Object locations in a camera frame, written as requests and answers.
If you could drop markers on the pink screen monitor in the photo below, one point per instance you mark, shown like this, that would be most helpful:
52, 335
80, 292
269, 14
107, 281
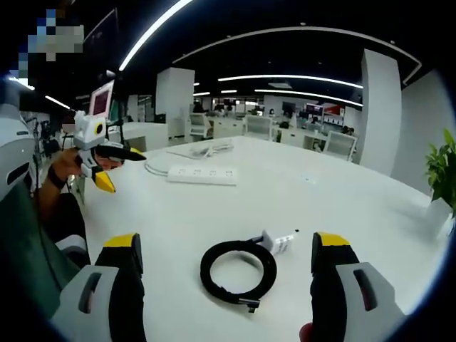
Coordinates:
101, 101

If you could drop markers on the white background desk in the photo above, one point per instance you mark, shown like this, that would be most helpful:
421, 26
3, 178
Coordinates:
142, 133

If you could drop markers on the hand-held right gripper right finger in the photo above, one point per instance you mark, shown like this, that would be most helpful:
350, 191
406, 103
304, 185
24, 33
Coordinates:
331, 285

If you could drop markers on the green potted plant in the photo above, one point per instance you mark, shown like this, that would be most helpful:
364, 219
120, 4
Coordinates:
443, 171

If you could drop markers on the white power strip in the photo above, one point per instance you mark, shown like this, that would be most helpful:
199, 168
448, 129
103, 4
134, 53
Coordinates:
203, 175

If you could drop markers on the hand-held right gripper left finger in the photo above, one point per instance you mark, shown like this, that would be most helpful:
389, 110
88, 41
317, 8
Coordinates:
121, 285

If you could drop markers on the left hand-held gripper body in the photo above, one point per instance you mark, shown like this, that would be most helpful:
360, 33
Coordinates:
89, 132

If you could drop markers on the person's right hand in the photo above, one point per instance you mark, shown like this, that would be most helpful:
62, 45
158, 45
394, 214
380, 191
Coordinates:
306, 333

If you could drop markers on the white charger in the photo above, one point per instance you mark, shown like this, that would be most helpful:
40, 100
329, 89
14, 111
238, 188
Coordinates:
279, 242

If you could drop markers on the white plant pot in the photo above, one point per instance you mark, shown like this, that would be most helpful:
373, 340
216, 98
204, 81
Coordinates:
436, 217

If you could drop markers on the white worn chest device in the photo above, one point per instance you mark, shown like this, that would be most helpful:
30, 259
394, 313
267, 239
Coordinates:
14, 142

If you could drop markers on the small clear plastic piece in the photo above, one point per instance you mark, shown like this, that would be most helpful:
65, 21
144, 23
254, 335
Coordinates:
308, 178

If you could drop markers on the person's left hand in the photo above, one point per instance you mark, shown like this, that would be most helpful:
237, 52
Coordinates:
67, 162

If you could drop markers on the long ceiling light strip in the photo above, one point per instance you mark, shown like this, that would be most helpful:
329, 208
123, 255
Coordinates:
285, 77
313, 95
153, 32

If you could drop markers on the black wristband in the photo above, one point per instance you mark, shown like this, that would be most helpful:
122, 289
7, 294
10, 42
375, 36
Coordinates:
57, 178

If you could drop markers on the person's green clothing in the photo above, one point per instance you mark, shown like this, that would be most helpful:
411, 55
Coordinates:
25, 249

